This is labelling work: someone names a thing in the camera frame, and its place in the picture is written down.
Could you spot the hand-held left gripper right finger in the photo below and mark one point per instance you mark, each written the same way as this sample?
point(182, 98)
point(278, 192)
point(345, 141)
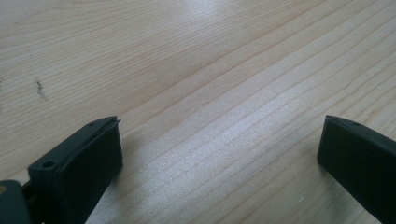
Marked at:
point(361, 158)

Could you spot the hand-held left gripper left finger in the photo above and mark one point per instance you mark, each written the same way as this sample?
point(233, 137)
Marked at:
point(84, 168)

